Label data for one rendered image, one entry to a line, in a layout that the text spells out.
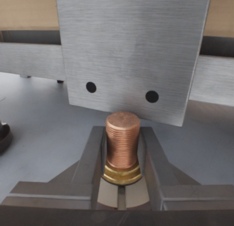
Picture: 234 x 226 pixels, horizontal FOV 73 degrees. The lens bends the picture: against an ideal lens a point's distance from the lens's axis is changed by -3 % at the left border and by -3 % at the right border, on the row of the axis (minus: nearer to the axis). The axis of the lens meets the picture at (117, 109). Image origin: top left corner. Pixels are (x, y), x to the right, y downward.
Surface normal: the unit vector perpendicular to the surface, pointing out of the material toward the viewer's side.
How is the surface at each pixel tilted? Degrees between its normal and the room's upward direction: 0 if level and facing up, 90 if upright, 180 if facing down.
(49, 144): 180
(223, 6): 90
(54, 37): 90
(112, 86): 90
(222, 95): 90
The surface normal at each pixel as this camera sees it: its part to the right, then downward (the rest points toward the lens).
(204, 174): 0.01, -0.88
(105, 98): -0.36, 0.44
